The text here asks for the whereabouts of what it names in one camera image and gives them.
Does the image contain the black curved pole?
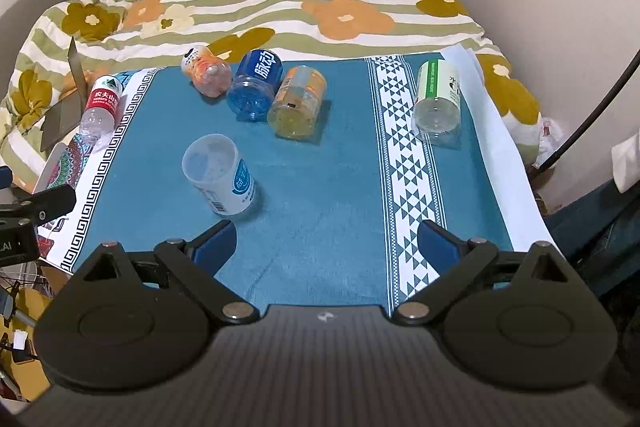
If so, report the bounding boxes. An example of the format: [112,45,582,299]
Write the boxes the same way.
[536,49,640,170]

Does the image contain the white cloth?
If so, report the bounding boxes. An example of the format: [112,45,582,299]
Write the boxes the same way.
[611,134,640,190]

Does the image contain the grey laptop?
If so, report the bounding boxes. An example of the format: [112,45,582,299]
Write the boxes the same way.
[40,38,92,152]

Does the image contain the orange pink drink bottle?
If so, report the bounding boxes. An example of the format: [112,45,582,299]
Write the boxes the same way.
[181,44,233,98]

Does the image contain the mandala patterned pad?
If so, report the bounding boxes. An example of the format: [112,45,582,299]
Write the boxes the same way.
[31,134,97,196]

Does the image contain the white cup with blue label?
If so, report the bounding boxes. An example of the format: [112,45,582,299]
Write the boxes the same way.
[181,133,257,217]

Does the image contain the red label water bottle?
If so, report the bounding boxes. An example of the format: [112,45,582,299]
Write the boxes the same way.
[79,75,123,144]

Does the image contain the blue patterned table cloth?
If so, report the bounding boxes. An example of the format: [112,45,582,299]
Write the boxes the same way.
[37,46,568,310]

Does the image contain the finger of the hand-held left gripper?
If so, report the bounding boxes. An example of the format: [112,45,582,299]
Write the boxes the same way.
[0,185,77,228]

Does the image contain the grey headboard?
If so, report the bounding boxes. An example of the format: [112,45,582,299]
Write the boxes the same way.
[0,0,87,58]

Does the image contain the blue drink bottle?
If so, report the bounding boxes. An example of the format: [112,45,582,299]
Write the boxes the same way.
[226,49,285,122]

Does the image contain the yellow orange drink bottle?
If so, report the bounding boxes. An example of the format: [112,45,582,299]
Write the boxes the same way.
[266,65,328,140]

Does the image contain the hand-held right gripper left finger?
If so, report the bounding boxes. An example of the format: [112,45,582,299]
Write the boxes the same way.
[69,220,260,326]

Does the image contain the dark blue cloth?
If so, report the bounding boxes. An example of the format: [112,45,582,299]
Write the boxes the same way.
[542,179,640,308]

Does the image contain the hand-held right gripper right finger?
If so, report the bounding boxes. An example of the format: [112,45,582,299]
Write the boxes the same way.
[391,220,582,327]

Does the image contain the white plastic bag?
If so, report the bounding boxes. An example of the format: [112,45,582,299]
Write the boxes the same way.
[536,117,567,164]

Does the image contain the clear bottle with green label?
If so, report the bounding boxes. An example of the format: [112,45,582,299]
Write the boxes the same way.
[412,59,462,142]

